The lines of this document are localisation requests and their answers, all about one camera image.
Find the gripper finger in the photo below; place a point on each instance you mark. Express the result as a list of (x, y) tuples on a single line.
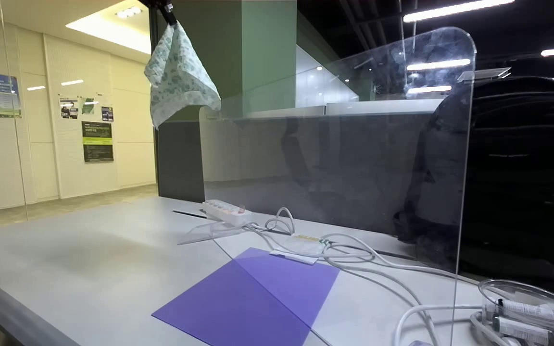
[(168, 11)]

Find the white green patterned cloth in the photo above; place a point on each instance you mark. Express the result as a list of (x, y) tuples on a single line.
[(177, 77)]

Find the transparent acrylic screen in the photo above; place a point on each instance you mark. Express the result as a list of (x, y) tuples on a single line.
[(334, 158)]

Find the recessed ceiling light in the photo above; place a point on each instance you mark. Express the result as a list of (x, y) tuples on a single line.
[(129, 12)]

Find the small dark blue poster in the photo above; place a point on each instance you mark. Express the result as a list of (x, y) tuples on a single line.
[(107, 114)]

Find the small green poster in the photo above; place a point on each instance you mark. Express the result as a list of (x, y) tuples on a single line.
[(88, 105)]

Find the small black white poster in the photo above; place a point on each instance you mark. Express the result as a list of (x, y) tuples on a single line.
[(69, 108)]

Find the white power strip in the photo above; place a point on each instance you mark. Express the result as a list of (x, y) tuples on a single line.
[(225, 211)]

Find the white paper packet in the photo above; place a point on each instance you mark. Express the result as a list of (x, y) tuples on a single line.
[(301, 246)]

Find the purple plastic sheet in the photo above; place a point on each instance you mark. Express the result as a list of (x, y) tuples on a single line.
[(253, 302)]

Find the black backpack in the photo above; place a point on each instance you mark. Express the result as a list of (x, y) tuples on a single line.
[(527, 182)]

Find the clear glass bowl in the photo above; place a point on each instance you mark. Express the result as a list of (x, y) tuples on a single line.
[(522, 288)]

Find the white tube with black cap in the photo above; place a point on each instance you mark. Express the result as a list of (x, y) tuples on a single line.
[(532, 332), (527, 311)]

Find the dark green wall poster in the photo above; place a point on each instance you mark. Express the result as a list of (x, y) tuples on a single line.
[(97, 142)]

